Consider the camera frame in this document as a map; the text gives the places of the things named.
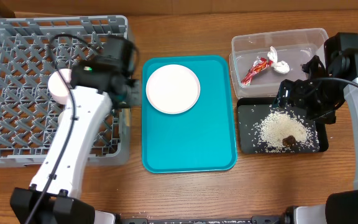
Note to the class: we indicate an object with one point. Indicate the small pink plate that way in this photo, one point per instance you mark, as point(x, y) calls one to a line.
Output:
point(56, 86)

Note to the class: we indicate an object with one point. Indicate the teal plastic tray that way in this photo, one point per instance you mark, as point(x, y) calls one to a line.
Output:
point(200, 139)

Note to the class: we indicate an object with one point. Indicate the white tissue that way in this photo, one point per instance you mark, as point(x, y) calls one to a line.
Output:
point(279, 66)

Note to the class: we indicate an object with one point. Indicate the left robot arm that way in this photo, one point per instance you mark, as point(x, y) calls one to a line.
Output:
point(53, 195)

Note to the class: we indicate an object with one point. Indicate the white rice pile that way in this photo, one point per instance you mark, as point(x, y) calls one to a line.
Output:
point(271, 125)

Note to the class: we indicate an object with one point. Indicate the clear plastic bin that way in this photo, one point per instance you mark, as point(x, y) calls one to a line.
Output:
point(295, 47)

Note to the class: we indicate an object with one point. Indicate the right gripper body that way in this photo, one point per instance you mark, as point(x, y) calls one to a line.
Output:
point(296, 92)

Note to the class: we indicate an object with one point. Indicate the white paper cup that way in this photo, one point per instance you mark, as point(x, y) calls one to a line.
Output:
point(60, 116)

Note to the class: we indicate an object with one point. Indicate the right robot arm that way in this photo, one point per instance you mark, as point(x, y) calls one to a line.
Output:
point(340, 207)

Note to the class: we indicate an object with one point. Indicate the large white plate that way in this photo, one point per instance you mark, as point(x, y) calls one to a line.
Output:
point(173, 89)

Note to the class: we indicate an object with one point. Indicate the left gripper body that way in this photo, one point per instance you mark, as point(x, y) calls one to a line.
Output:
point(132, 95)

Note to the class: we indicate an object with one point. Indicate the black tray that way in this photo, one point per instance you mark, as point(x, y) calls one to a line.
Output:
point(242, 115)

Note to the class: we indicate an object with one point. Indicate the grey dishwasher rack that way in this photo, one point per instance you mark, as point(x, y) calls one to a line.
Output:
point(31, 49)

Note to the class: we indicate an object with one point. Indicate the red snack wrapper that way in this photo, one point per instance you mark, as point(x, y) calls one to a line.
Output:
point(259, 65)

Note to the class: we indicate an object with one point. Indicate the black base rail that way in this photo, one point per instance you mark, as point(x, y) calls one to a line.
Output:
point(197, 220)

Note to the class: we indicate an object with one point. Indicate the brown food scrap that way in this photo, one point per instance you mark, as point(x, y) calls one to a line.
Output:
point(289, 141)

